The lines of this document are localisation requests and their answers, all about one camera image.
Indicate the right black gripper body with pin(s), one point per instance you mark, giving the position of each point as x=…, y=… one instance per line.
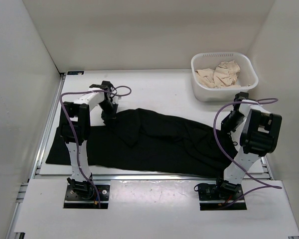
x=232, y=121

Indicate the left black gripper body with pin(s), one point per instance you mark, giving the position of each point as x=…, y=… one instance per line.
x=108, y=110

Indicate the black trousers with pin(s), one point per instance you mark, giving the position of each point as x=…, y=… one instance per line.
x=143, y=140

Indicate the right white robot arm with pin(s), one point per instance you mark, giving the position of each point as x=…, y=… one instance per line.
x=258, y=137

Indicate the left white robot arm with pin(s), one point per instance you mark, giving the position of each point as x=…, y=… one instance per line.
x=75, y=128

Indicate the beige trousers in basket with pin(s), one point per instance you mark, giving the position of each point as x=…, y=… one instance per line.
x=224, y=76

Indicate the white plastic basket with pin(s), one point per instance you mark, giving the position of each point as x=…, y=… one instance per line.
x=212, y=60

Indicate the white front cover board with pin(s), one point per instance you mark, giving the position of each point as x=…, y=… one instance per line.
x=152, y=210

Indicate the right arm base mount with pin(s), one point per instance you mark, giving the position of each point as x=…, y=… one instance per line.
x=221, y=195

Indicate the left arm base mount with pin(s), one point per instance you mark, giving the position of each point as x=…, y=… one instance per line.
x=84, y=196

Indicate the aluminium frame rail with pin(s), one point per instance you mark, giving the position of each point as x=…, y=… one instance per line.
x=165, y=91

